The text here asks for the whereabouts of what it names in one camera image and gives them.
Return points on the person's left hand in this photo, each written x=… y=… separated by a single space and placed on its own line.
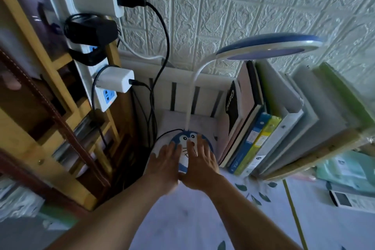
x=162 y=169

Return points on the person's right hand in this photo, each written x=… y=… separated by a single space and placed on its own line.
x=200 y=172

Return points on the person's right fingers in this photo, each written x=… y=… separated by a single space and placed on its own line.
x=200 y=148

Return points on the person's left fingers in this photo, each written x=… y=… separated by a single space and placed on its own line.
x=170 y=151

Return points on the blue cartoon desk lamp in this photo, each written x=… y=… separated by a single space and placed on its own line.
x=265 y=47

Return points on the person's right forearm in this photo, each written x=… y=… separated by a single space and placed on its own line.
x=249 y=217

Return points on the person's left forearm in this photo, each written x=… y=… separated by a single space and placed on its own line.
x=111 y=217

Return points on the black book with white letters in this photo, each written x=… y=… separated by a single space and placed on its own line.
x=233 y=109

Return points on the blue book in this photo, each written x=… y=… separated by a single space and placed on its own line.
x=252 y=144

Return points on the yellow green book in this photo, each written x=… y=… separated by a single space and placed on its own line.
x=263 y=147

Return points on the white slatted wooden crate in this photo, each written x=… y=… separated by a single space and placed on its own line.
x=181 y=88

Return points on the white leaf print cloth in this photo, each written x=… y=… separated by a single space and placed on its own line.
x=187 y=217

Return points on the pale pink book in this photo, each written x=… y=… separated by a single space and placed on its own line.
x=249 y=97

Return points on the thin black book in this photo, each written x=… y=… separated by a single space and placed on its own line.
x=257 y=82

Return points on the white charger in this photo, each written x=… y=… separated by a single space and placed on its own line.
x=117 y=79

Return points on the white binder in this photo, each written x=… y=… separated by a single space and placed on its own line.
x=281 y=103

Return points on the wooden shelf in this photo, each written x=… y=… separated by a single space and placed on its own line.
x=55 y=118

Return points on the white power strip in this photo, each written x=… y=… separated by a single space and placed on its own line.
x=85 y=62

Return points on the black plug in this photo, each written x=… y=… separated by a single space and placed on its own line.
x=89 y=56

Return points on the grey folder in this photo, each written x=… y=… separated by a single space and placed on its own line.
x=319 y=109

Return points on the black power adapter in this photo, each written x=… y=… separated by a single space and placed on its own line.
x=92 y=30

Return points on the teal packet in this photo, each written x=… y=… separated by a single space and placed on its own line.
x=348 y=170

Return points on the white device with screen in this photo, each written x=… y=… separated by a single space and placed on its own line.
x=351 y=201

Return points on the stack of papers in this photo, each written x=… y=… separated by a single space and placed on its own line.
x=17 y=200

